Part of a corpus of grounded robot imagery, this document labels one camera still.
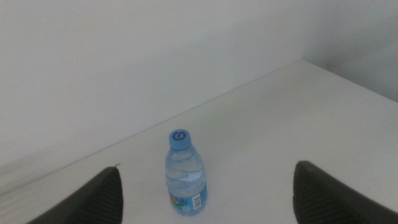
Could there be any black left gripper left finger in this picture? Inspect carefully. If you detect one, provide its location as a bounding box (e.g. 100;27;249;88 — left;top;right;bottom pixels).
26;164;124;224

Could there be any clear water bottle blue cap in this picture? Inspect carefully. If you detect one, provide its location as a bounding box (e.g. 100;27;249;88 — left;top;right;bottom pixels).
164;129;208;217

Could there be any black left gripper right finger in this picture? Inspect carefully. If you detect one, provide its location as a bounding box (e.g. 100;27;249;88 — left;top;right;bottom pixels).
292;160;398;224

